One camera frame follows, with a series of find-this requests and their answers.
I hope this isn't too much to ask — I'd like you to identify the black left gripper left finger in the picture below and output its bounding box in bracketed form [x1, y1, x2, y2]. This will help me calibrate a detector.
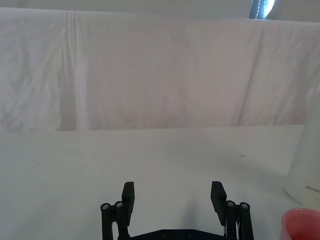
[100, 181, 136, 240]

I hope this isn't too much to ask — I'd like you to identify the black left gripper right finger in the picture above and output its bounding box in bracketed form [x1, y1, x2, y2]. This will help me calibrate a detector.
[210, 180, 255, 240]

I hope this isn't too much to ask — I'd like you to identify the cream vacuum bottle steel neck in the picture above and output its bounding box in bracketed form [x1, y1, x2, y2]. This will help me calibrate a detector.
[283, 93, 320, 208]

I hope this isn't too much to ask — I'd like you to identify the white table cloth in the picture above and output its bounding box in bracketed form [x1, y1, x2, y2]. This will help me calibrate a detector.
[0, 124, 320, 240]

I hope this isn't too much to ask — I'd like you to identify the pink cup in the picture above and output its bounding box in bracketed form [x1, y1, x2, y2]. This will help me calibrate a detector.
[280, 206, 320, 240]

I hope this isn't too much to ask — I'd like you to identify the white curtain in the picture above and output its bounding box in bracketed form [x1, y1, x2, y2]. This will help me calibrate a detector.
[0, 6, 320, 133]

